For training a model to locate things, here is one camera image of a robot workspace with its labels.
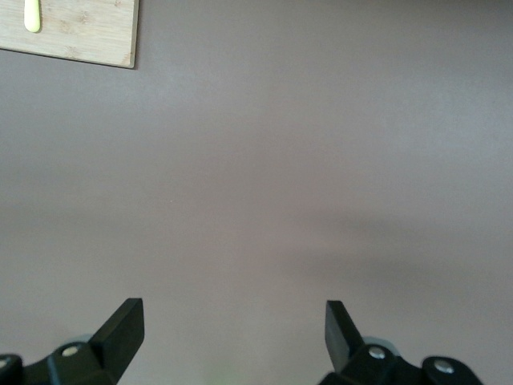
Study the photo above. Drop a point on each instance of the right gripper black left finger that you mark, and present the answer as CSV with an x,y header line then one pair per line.
x,y
104,357

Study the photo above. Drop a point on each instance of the pale yellow fork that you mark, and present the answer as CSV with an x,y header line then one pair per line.
x,y
32,18

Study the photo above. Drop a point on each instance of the wooden cutting board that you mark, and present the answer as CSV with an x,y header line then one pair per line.
x,y
88,28

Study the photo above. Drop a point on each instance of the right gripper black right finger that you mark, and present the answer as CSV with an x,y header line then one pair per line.
x,y
360,365

